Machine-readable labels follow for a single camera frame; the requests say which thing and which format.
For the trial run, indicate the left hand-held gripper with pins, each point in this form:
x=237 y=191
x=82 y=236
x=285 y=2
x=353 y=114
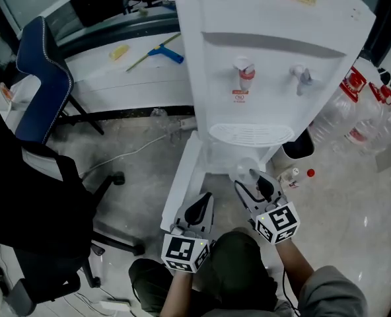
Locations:
x=185 y=249

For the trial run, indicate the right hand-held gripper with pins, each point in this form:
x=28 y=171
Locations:
x=278 y=223

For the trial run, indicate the clear plastic cup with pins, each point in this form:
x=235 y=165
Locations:
x=243 y=170

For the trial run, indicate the white water dispenser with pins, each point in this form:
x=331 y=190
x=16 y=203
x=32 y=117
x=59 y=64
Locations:
x=274 y=28

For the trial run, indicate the person's right forearm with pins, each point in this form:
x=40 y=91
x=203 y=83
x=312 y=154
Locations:
x=294 y=263

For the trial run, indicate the person's left forearm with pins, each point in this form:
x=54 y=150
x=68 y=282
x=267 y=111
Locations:
x=175 y=292

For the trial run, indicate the small clear bottle white cap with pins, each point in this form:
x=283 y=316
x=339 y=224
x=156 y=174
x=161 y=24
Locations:
x=289 y=176

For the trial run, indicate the clear bottle with red cap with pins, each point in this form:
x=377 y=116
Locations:
x=310 y=172

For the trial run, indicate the black trash bin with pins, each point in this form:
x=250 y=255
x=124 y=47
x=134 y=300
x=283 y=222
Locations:
x=298 y=147

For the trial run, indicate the person's dark green trousers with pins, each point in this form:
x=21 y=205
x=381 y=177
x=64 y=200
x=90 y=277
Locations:
x=232 y=266

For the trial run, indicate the crumpled clear plastic wrap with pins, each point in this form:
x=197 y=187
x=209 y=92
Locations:
x=169 y=124

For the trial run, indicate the red hot water tap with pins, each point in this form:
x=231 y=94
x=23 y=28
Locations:
x=245 y=74

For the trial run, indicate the blue cold water tap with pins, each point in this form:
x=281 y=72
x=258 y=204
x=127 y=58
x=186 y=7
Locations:
x=302 y=79

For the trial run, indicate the white power strip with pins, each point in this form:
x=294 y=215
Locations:
x=116 y=305

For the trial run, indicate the black office chair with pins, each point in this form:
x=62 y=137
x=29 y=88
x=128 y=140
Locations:
x=33 y=210

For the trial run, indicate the yellow sponge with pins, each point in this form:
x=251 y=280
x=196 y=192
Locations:
x=119 y=52

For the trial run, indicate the blue chair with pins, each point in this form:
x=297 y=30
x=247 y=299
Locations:
x=43 y=78

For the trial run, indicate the small orange object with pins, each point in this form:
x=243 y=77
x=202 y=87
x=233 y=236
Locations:
x=5 y=92

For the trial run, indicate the black padded chair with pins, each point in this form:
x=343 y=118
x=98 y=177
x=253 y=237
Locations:
x=96 y=5

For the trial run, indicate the black window frame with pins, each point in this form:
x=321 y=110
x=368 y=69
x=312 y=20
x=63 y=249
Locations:
x=123 y=31

